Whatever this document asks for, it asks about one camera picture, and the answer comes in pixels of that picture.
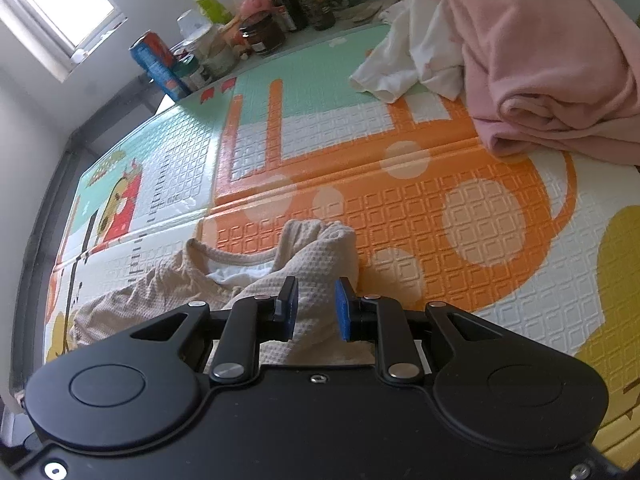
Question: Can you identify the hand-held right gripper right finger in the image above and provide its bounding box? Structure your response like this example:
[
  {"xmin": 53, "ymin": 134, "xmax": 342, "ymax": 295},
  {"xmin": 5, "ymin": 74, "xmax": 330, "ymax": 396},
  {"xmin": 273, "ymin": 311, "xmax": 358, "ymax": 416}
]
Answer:
[{"xmin": 334, "ymin": 276, "xmax": 502, "ymax": 386}]

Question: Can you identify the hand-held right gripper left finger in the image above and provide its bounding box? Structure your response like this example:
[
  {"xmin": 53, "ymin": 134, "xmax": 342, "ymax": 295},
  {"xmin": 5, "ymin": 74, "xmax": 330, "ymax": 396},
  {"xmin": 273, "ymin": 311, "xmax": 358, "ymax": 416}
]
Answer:
[{"xmin": 127, "ymin": 275, "xmax": 300, "ymax": 387}]

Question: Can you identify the beige waffle shirt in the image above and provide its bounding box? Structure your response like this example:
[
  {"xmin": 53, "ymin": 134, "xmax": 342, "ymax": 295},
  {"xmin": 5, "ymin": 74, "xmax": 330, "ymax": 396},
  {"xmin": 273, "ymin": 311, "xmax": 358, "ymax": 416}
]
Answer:
[{"xmin": 67, "ymin": 219, "xmax": 376, "ymax": 368}]

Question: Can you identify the colourful play mat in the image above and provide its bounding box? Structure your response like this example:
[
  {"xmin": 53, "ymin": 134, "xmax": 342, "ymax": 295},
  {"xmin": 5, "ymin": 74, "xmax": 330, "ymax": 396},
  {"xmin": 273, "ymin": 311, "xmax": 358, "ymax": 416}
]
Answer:
[{"xmin": 45, "ymin": 25, "xmax": 640, "ymax": 471}]

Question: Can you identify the green lid jar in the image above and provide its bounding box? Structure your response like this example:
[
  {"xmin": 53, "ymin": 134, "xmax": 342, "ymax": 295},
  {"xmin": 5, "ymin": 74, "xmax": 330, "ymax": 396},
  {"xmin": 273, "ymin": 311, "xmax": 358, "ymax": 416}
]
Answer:
[{"xmin": 175, "ymin": 55, "xmax": 212, "ymax": 94}]

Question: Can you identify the white floral garment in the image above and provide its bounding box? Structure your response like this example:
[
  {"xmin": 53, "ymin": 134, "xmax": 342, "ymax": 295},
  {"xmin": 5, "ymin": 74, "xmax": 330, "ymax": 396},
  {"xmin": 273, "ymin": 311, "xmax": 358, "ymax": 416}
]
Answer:
[{"xmin": 349, "ymin": 0, "xmax": 468, "ymax": 105}]

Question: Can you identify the white tub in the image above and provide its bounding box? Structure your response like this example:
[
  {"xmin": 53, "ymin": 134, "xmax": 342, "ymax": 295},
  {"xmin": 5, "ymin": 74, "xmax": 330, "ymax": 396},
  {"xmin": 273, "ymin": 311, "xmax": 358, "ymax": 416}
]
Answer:
[{"xmin": 199, "ymin": 25, "xmax": 239, "ymax": 80}]

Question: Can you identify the dark jam jar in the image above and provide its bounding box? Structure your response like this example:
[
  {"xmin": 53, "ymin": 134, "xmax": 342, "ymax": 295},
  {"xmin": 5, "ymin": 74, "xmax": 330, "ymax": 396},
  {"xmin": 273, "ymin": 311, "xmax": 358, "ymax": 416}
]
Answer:
[{"xmin": 239, "ymin": 12, "xmax": 287, "ymax": 56}]

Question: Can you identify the blue drink can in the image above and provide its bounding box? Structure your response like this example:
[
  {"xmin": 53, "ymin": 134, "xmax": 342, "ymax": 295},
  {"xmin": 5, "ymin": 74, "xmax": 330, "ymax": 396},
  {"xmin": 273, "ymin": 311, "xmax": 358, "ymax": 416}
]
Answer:
[{"xmin": 130, "ymin": 31, "xmax": 192, "ymax": 102}]

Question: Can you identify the dark glass bottle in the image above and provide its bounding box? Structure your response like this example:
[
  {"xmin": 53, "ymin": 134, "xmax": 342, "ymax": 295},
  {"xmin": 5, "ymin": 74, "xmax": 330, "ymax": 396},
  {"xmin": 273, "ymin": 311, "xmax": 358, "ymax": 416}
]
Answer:
[{"xmin": 310, "ymin": 0, "xmax": 337, "ymax": 31}]

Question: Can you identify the brown bottle with white cap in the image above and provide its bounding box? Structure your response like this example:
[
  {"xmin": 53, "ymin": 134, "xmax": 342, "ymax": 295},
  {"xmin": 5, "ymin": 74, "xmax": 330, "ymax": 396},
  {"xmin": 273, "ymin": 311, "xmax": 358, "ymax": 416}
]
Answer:
[{"xmin": 267, "ymin": 0, "xmax": 309, "ymax": 34}]

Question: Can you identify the pink fleece garment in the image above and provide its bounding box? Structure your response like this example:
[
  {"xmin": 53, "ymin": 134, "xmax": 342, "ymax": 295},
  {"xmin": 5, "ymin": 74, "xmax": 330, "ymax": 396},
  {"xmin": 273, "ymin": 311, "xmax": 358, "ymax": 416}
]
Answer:
[{"xmin": 442, "ymin": 0, "xmax": 640, "ymax": 166}]

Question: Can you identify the window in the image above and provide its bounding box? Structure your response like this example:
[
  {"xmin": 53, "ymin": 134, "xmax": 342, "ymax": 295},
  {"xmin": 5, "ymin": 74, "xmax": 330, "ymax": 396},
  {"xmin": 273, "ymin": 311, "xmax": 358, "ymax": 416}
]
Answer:
[{"xmin": 0, "ymin": 0, "xmax": 128, "ymax": 84}]

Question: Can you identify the dark grey frame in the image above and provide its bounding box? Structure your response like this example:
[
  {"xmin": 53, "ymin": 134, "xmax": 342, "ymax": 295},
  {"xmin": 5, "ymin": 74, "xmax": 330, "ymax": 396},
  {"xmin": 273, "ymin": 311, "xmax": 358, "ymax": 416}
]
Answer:
[{"xmin": 10, "ymin": 74, "xmax": 168, "ymax": 411}]

